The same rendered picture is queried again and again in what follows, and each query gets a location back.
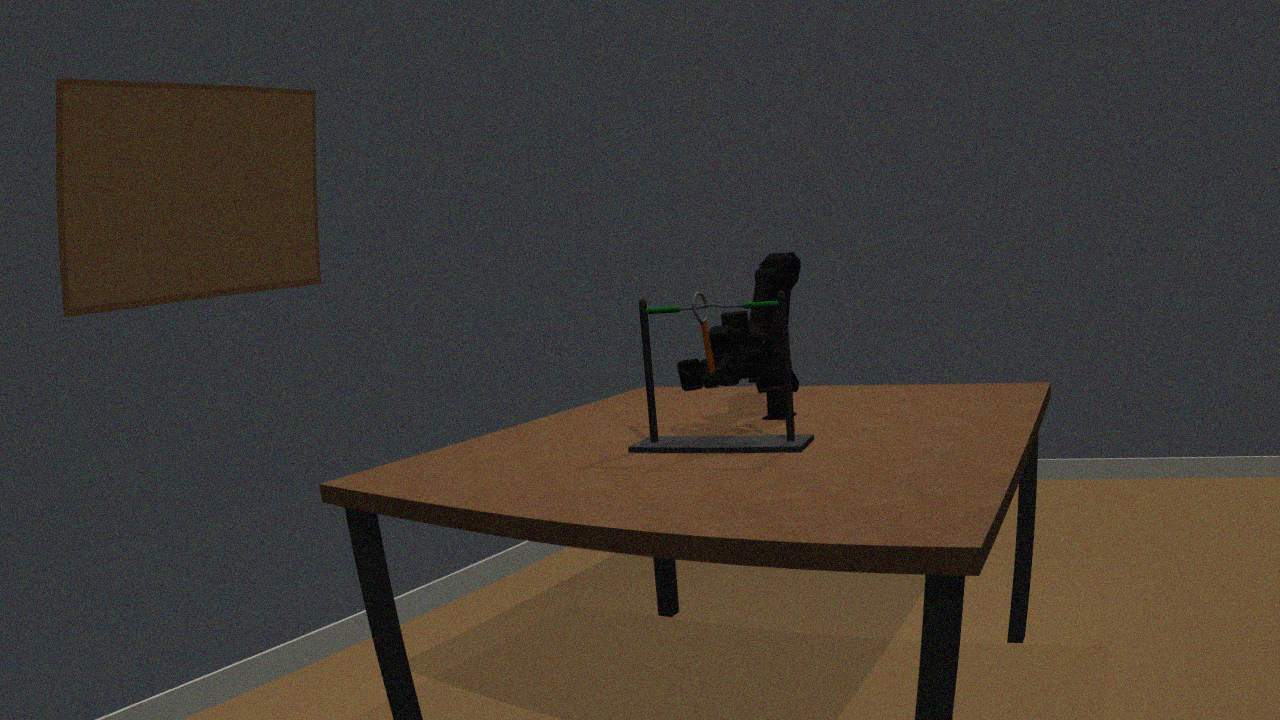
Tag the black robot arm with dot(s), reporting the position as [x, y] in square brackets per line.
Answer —
[779, 272]

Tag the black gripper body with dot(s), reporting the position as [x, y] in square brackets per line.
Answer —
[754, 361]

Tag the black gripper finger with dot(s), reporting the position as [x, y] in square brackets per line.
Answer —
[724, 374]
[705, 374]

